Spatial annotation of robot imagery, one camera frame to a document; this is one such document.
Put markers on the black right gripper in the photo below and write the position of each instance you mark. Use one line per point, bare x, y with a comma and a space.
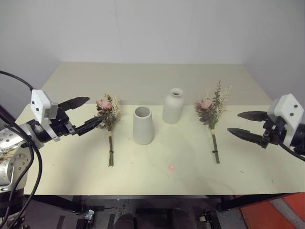
274, 131

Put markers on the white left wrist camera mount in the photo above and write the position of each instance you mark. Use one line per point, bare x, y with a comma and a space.
40, 102

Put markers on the dark rounded shape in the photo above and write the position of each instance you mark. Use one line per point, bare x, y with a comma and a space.
125, 221

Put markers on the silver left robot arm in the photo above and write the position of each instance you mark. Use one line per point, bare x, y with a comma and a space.
12, 143

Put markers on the black metal table frame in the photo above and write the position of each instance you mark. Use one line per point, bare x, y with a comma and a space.
147, 197

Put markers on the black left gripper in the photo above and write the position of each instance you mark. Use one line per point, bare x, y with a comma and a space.
60, 124

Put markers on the white cone-shaped vase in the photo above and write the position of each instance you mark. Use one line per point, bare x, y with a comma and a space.
143, 131

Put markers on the short pink dried flower bouquet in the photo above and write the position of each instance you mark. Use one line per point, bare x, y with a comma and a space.
105, 105

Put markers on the orange floor mat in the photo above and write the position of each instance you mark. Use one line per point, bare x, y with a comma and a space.
274, 212

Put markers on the white bottle-shaped vase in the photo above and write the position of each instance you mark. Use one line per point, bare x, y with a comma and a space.
172, 109

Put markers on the small metal frame clamp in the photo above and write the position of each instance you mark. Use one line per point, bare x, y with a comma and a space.
89, 214
202, 219

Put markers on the tall pink dried flower bouquet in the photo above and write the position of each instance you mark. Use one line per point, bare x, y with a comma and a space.
206, 104

